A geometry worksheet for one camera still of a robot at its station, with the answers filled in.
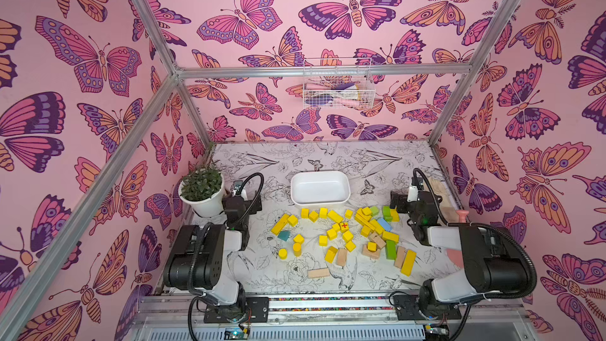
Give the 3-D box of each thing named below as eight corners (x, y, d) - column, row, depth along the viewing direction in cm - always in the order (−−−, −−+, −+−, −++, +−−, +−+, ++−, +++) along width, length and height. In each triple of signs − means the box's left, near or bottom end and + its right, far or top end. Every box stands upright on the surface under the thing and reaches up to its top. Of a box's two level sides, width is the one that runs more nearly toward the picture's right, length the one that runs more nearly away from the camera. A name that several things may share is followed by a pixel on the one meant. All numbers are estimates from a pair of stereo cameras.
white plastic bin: (290, 210, 99) (289, 203, 94) (292, 179, 109) (291, 170, 104) (350, 210, 98) (352, 202, 94) (346, 179, 109) (348, 170, 104)
